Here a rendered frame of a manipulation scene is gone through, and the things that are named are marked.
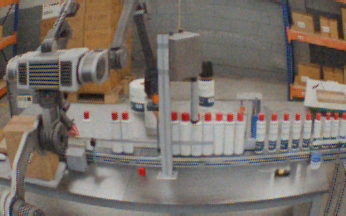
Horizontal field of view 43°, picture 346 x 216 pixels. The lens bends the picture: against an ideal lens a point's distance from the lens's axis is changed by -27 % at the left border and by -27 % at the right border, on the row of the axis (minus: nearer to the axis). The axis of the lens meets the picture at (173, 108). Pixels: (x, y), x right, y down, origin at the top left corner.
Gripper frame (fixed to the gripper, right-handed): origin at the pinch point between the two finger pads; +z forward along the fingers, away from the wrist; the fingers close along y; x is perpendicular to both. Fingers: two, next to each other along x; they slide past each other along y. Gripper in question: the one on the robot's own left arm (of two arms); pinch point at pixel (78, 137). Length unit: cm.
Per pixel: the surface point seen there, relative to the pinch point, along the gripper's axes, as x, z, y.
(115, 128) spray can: -22.4, 8.8, -2.9
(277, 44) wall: -78, 126, 433
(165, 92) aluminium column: -57, 8, -16
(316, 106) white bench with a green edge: -103, 105, 95
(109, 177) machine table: -9.7, 21.7, -22.6
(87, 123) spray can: -11.7, -2.4, -2.8
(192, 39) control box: -80, -1, -9
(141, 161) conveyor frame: -21.8, 28.5, -5.6
